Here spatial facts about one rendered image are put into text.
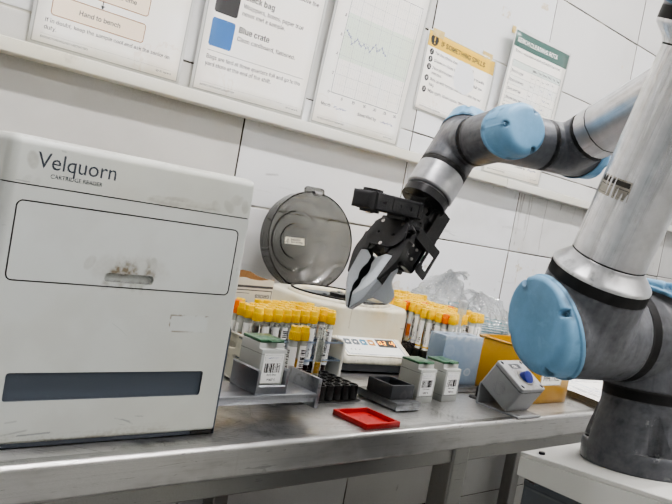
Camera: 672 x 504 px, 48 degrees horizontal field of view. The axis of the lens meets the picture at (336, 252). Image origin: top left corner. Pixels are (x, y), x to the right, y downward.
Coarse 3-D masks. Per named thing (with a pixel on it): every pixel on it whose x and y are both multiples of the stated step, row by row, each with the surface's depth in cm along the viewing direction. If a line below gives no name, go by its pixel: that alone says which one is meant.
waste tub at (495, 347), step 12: (480, 336) 147; (492, 336) 149; (504, 336) 152; (492, 348) 145; (504, 348) 143; (480, 360) 147; (492, 360) 145; (480, 372) 146; (552, 384) 143; (564, 384) 146; (540, 396) 141; (552, 396) 144; (564, 396) 146
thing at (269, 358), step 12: (252, 348) 97; (264, 348) 96; (276, 348) 97; (240, 360) 98; (252, 360) 96; (264, 360) 95; (276, 360) 97; (264, 372) 96; (276, 372) 97; (264, 384) 96; (276, 384) 97
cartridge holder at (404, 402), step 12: (372, 384) 120; (384, 384) 118; (396, 384) 122; (408, 384) 120; (372, 396) 119; (384, 396) 117; (396, 396) 117; (408, 396) 119; (396, 408) 115; (408, 408) 117
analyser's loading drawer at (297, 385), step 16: (240, 368) 97; (256, 368) 95; (288, 368) 106; (224, 384) 97; (240, 384) 97; (256, 384) 95; (288, 384) 103; (304, 384) 103; (320, 384) 101; (224, 400) 91; (240, 400) 93; (256, 400) 94; (272, 400) 97; (288, 400) 98; (304, 400) 100
